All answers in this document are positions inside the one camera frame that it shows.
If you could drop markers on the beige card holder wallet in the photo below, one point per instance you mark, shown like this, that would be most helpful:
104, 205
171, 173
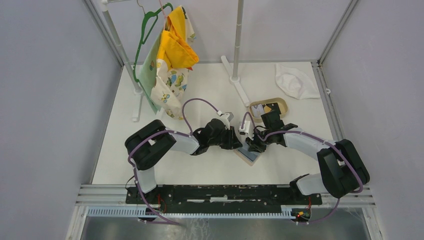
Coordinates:
250, 157

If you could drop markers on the left rack pole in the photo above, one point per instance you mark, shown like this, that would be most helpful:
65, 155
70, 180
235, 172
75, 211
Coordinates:
118, 44

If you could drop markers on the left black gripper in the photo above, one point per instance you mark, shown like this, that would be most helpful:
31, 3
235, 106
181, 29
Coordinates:
233, 142

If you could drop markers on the right rack pole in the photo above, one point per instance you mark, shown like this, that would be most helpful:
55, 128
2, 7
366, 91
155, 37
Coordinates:
238, 34

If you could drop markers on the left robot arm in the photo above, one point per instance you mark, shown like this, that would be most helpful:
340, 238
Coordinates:
148, 145

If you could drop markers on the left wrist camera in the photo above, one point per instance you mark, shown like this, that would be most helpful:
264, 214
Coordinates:
225, 118

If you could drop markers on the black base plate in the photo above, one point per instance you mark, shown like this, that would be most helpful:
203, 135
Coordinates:
221, 199

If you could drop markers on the green clothes hanger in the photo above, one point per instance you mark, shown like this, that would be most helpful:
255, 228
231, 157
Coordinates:
146, 31

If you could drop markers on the cream printed cloth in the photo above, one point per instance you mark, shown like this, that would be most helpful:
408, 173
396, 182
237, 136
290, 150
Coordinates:
169, 88

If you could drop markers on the beige oval tray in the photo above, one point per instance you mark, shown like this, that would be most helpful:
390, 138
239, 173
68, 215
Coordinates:
281, 102

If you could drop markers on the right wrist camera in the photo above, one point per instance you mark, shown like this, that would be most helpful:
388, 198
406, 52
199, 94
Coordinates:
246, 129

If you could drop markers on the yellow cloth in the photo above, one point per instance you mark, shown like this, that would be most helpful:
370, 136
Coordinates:
176, 40

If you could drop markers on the right rack foot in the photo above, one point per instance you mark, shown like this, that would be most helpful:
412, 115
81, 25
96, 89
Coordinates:
236, 86

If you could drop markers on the light green printed cloth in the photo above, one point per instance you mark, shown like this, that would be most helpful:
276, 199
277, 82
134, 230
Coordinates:
147, 75

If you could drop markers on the pink clothes hanger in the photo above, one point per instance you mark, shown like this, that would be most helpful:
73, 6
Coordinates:
162, 10

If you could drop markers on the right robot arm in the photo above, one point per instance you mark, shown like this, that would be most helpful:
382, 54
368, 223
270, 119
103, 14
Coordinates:
341, 169

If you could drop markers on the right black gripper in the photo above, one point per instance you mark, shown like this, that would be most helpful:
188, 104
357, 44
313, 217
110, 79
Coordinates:
253, 145

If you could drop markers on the white cloth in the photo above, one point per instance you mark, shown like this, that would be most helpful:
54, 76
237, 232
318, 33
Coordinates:
295, 83

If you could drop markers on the black card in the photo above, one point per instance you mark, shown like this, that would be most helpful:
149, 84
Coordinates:
274, 106

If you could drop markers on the rack pole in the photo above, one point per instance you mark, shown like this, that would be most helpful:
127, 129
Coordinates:
118, 44
238, 34

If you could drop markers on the white card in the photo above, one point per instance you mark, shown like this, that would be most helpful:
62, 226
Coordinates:
257, 110

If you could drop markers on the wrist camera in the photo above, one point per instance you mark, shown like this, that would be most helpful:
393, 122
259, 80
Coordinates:
225, 118
246, 129

